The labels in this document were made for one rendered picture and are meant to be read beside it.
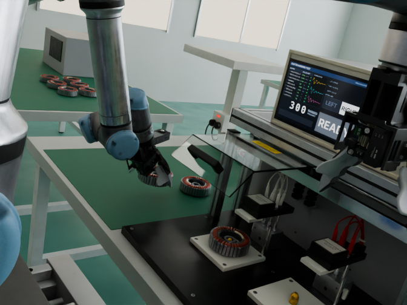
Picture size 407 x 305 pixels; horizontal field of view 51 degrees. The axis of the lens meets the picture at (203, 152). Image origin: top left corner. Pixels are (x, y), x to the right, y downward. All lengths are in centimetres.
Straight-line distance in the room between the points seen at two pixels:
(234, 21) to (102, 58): 589
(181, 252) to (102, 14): 61
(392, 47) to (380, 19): 795
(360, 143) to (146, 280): 66
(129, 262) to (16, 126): 84
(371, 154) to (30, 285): 43
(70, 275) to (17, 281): 11
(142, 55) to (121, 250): 501
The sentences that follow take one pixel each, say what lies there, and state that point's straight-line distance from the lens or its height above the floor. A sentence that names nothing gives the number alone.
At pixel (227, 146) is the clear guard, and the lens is 108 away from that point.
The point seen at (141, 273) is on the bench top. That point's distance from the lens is 109.
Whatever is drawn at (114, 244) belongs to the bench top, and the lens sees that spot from 119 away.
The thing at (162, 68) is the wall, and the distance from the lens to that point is 623.
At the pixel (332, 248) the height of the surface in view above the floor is 92.
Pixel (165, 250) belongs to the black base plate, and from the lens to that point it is 115.
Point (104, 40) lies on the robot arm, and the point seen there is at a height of 127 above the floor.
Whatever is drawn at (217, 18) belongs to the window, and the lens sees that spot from 662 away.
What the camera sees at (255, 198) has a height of 92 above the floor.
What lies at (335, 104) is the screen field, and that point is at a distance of 109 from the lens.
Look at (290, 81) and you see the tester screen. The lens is 119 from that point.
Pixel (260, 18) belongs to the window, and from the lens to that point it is 717.
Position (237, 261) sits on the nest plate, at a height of 78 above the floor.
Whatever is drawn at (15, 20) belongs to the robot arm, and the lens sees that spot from 30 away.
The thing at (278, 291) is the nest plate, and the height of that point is 78.
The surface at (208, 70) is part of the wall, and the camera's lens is 669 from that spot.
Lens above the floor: 137
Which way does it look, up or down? 18 degrees down
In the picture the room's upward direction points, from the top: 12 degrees clockwise
